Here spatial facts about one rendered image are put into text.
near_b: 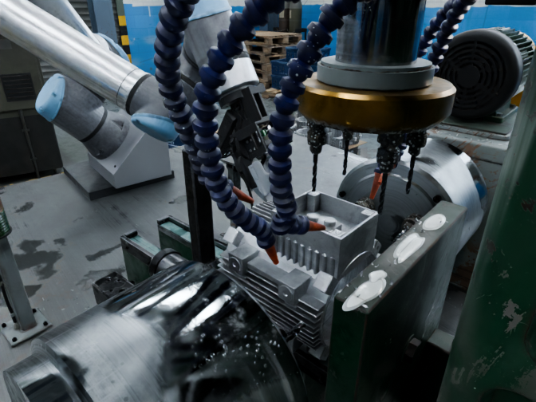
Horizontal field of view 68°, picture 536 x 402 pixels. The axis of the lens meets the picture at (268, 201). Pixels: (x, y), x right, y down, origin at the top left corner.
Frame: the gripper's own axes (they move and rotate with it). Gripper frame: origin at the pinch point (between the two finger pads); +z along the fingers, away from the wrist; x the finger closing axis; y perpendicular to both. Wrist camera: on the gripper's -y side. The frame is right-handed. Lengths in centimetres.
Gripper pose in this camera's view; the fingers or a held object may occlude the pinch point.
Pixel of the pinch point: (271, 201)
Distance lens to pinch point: 73.9
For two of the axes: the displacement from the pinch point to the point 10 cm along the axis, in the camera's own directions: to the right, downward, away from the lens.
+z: 3.7, 9.2, 0.9
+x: 6.6, -3.3, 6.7
